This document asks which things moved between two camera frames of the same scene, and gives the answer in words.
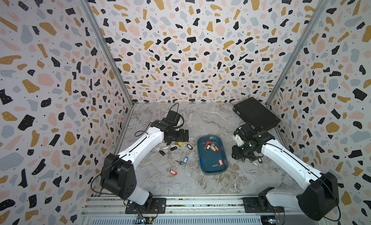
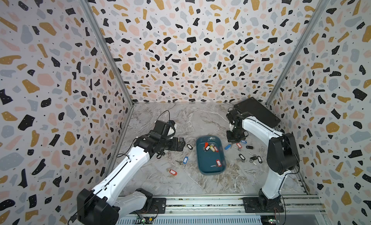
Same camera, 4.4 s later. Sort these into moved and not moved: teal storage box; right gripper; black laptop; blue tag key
Moved: right gripper
Not moved: black laptop; teal storage box; blue tag key
